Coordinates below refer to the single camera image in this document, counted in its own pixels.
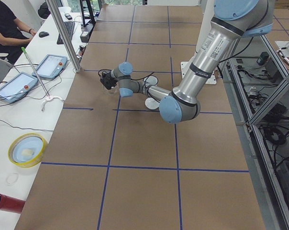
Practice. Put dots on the white long desk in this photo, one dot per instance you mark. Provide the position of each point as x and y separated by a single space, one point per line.
70 126

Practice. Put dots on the clear plastic funnel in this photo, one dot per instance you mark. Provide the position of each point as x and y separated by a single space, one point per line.
111 91

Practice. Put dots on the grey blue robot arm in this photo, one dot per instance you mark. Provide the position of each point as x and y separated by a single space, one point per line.
232 19

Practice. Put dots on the yellow rimmed bowl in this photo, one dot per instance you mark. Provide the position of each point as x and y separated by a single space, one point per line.
27 150

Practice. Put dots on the teach pendant tablet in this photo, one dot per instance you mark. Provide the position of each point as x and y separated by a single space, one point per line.
17 87
51 66

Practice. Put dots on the white enamel mug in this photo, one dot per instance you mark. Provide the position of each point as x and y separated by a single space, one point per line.
150 80

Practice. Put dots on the person in black shirt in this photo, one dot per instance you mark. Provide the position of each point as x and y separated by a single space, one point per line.
14 34

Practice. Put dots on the aluminium frame rail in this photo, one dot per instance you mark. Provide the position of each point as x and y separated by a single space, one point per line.
260 70

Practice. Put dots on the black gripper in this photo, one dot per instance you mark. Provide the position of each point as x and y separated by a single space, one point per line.
109 82

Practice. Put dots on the metal reacher grabber stick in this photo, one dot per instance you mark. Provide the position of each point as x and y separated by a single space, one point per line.
49 97

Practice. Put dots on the black computer mouse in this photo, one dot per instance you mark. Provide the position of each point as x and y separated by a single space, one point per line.
43 34

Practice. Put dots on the red cylinder tube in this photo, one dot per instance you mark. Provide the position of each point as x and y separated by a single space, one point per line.
11 204

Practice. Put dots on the upper teach pendant tablet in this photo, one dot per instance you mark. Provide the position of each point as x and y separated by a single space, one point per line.
51 66

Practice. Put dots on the white enamel mug lid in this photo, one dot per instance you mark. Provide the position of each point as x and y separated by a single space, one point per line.
151 103

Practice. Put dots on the aluminium frame post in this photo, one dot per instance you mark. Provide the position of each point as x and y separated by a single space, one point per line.
54 10

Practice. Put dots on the lower teach pendant tablet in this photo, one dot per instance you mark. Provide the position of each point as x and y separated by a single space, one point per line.
17 87

